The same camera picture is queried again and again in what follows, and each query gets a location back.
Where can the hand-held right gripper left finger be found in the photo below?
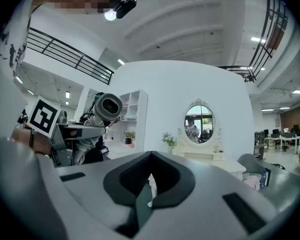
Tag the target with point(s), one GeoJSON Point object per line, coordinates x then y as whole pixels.
{"type": "Point", "coordinates": [77, 204]}

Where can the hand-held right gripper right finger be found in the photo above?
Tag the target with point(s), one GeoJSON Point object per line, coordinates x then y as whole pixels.
{"type": "Point", "coordinates": [202, 209]}

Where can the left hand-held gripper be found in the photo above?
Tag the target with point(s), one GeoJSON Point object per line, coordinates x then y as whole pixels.
{"type": "Point", "coordinates": [43, 116]}

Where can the person's left forearm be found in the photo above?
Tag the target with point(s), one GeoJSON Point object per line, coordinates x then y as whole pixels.
{"type": "Point", "coordinates": [21, 139]}

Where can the white low platform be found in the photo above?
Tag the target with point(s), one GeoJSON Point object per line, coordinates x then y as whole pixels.
{"type": "Point", "coordinates": [117, 149]}

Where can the small potted plant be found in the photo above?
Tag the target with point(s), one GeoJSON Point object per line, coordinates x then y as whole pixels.
{"type": "Point", "coordinates": [128, 139]}

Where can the light wooden desk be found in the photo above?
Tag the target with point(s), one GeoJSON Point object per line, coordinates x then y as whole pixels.
{"type": "Point", "coordinates": [210, 162]}

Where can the white shelf unit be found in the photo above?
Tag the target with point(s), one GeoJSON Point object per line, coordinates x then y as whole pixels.
{"type": "Point", "coordinates": [142, 121]}

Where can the pale pink cushion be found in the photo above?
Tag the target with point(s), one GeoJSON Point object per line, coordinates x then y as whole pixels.
{"type": "Point", "coordinates": [251, 181]}

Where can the black metal railing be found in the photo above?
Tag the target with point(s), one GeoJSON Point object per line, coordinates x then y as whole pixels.
{"type": "Point", "coordinates": [250, 77]}
{"type": "Point", "coordinates": [111, 77]}

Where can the blue water bottle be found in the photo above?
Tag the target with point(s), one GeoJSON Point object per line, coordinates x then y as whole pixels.
{"type": "Point", "coordinates": [263, 179]}

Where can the white flower bouquet in vase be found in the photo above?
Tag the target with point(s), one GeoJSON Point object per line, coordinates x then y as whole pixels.
{"type": "Point", "coordinates": [169, 140]}

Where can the oval white-framed mirror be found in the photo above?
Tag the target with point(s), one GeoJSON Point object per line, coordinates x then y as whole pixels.
{"type": "Point", "coordinates": [200, 126]}

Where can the grey shelf cabinet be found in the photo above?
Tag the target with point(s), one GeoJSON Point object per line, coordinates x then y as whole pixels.
{"type": "Point", "coordinates": [259, 144]}

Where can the person's white printed shirt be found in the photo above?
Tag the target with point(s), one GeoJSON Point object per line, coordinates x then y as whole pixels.
{"type": "Point", "coordinates": [5, 96]}

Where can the white office desk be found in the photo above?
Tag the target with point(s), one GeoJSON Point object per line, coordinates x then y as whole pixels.
{"type": "Point", "coordinates": [282, 139]}

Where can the round white lamp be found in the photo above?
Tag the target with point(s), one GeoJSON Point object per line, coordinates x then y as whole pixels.
{"type": "Point", "coordinates": [110, 15]}

